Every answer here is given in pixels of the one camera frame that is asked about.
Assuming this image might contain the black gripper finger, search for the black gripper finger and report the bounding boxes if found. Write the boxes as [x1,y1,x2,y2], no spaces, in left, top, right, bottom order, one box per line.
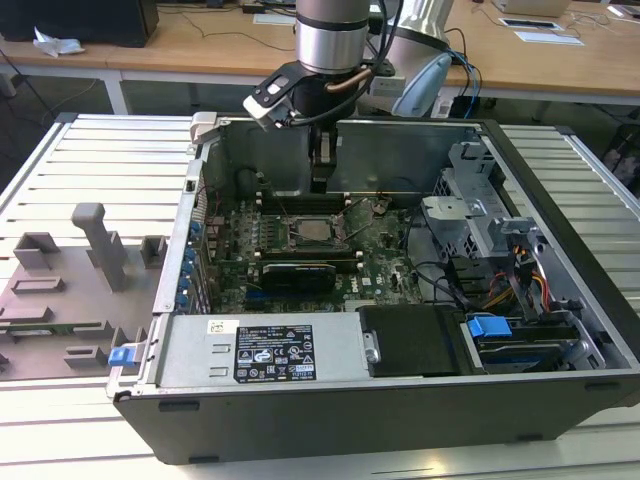
[308,125,339,194]

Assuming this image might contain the silver square CPU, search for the silver square CPU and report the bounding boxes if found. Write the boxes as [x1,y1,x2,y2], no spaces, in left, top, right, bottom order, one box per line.
[297,219,335,242]

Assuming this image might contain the black RAM slot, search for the black RAM slot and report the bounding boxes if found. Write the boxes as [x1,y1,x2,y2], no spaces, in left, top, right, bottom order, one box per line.
[257,193,352,215]
[252,248,365,272]

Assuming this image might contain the CPU socket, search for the CPU socket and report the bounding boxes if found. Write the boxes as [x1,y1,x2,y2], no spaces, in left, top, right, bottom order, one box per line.
[282,214,352,252]

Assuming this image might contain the grey case release latch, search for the grey case release latch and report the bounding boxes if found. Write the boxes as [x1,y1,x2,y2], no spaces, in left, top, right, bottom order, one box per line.
[191,112,221,146]

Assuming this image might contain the black graphics card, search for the black graphics card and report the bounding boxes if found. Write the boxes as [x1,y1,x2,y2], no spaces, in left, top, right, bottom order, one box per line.
[260,259,337,294]

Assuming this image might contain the green motherboard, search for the green motherboard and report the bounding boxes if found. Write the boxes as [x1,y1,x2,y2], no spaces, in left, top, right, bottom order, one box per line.
[209,197,426,314]

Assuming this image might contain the wooden desk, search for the wooden desk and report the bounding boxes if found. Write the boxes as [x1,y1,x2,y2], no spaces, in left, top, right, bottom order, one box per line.
[0,0,640,106]

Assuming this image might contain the metal disk bay cage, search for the metal disk bay cage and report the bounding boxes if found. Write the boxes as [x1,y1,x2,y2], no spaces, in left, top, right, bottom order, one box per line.
[419,142,539,261]

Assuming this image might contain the silver power supply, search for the silver power supply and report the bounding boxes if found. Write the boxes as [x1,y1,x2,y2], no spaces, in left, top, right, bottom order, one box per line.
[157,314,374,386]

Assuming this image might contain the white paper sheet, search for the white paper sheet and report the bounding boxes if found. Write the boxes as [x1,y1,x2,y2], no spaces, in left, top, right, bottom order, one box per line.
[514,30,585,47]

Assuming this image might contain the blue disk carrier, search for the blue disk carrier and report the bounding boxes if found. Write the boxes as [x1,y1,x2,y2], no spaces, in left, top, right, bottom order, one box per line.
[467,313,576,374]

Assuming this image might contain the black computer box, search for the black computer box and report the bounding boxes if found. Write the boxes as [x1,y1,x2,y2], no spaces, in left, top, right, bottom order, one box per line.
[0,0,160,49]

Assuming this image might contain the crumpled white paper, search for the crumpled white paper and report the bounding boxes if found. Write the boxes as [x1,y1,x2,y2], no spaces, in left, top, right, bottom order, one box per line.
[32,25,86,56]

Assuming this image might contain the black open PC case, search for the black open PC case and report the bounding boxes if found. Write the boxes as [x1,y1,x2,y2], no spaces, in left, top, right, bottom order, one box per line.
[107,112,640,466]

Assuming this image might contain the grey parts rack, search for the grey parts rack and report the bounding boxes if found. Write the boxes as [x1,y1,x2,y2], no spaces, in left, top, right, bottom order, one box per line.
[0,202,169,384]

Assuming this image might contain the blue case latch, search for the blue case latch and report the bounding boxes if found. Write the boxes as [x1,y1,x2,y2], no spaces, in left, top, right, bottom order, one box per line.
[107,346,136,369]

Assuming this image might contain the green RAM stick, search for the green RAM stick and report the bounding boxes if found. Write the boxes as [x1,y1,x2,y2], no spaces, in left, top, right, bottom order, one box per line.
[0,322,101,337]

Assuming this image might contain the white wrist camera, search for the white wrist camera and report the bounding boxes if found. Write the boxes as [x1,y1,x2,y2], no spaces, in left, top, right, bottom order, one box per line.
[243,62,301,132]

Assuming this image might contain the blue cable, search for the blue cable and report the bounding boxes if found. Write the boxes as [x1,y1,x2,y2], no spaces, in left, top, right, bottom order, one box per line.
[457,49,485,119]

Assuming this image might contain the black wire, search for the black wire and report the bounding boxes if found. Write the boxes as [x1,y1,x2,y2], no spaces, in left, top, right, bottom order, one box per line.
[404,209,474,307]

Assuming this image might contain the coloured power wire bundle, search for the coloured power wire bundle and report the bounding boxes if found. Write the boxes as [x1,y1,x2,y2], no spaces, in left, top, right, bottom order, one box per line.
[487,267,551,311]

